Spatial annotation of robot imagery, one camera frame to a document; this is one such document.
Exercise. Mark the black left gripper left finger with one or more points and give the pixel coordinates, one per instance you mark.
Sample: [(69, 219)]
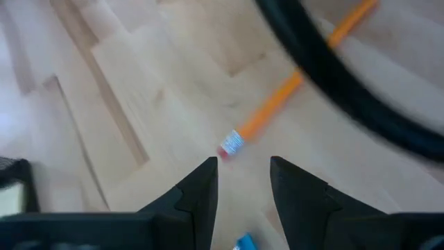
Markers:
[(194, 215)]

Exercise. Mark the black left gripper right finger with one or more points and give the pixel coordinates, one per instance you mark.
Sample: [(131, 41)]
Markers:
[(305, 215)]

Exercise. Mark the teal binder clip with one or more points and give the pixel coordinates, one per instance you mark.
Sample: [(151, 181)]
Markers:
[(247, 243)]

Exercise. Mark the orange pencil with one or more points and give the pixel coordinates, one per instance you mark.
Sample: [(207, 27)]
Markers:
[(270, 106)]

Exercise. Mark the black mesh desk organizer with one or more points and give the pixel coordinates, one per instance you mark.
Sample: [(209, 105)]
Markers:
[(29, 187)]

